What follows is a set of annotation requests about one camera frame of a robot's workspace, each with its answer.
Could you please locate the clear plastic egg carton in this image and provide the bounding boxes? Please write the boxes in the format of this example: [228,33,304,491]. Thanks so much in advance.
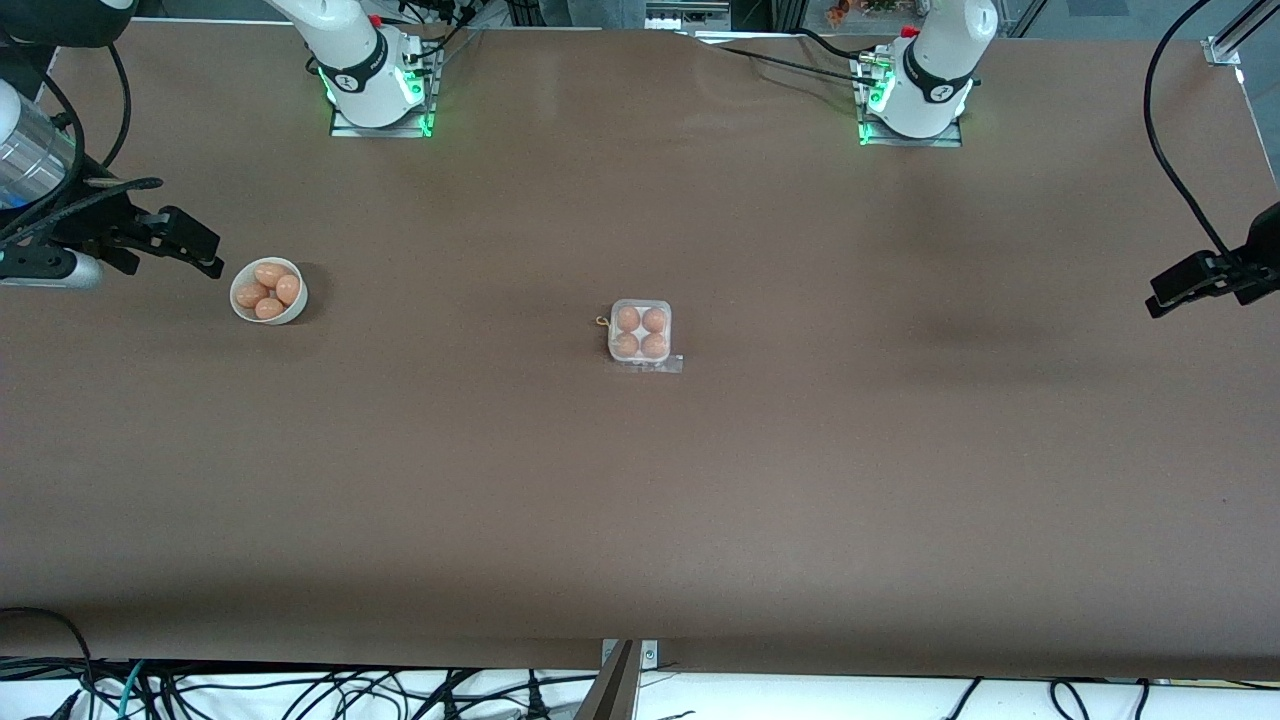
[607,298,673,367]

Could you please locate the white round bowl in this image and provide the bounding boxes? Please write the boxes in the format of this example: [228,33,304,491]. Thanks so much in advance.
[230,257,309,326]

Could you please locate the orange background object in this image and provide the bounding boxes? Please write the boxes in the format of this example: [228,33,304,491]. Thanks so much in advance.
[825,0,901,26]

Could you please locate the person in blue jeans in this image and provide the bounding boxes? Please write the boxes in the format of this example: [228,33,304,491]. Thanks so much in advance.
[568,0,651,29]

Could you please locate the grey background equipment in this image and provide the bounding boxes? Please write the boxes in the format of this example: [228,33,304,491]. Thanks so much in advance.
[648,0,771,31]

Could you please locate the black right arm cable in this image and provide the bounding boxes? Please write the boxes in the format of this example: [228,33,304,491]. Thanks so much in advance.
[0,45,166,247]

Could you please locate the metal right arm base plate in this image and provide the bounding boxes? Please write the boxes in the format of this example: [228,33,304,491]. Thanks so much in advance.
[330,48,443,139]

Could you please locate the aluminium frame profile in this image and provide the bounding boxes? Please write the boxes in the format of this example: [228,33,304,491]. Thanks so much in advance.
[1215,0,1280,47]

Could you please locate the teal cable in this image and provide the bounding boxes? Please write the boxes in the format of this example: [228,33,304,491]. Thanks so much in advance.
[118,660,149,720]

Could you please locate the dark grey camera post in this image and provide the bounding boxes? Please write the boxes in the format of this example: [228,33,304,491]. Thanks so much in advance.
[575,640,641,720]

